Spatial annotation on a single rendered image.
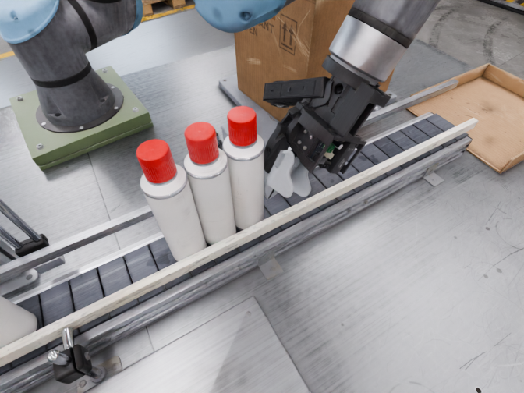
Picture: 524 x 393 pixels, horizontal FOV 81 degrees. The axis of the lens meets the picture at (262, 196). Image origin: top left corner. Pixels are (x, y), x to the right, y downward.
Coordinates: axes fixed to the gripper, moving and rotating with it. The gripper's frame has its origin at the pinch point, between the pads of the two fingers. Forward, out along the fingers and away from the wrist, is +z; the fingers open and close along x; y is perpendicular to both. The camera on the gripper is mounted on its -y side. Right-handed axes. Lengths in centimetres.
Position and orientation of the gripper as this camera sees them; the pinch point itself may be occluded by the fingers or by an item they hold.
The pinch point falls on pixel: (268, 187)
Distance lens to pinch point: 47.1
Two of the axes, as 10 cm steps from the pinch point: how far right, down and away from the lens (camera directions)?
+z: -4.3, 7.4, 5.2
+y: 5.1, 6.7, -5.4
